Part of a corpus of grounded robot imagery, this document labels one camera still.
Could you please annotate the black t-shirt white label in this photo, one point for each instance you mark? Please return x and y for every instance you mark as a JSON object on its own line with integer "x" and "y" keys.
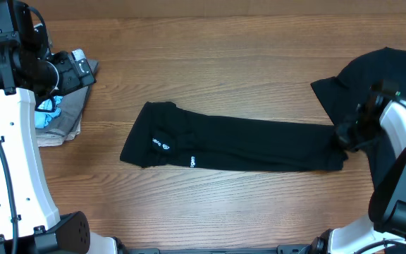
{"x": 339, "y": 96}

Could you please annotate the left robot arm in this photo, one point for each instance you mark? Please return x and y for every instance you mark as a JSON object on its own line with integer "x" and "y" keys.
{"x": 30, "y": 222}

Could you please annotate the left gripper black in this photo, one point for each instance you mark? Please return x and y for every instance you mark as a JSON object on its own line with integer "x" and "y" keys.
{"x": 73, "y": 80}

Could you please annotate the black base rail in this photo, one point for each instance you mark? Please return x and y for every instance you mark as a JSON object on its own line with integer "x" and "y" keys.
{"x": 281, "y": 249}

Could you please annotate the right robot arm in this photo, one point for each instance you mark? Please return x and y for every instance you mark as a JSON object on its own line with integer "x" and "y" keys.
{"x": 384, "y": 225}

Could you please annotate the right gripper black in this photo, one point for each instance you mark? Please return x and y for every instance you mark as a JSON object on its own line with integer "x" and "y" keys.
{"x": 342, "y": 137}

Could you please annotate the folded light blue shirt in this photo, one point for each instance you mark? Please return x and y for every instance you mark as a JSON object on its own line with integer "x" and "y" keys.
{"x": 47, "y": 111}

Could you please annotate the black polo shirt Sydrogen logo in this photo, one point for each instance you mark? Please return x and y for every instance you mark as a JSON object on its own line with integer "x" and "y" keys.
{"x": 165, "y": 134}

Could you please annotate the folded beige garment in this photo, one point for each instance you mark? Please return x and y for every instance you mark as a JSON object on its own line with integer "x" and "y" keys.
{"x": 60, "y": 130}

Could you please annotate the folded grey garment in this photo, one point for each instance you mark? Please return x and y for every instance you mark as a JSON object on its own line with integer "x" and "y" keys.
{"x": 73, "y": 104}

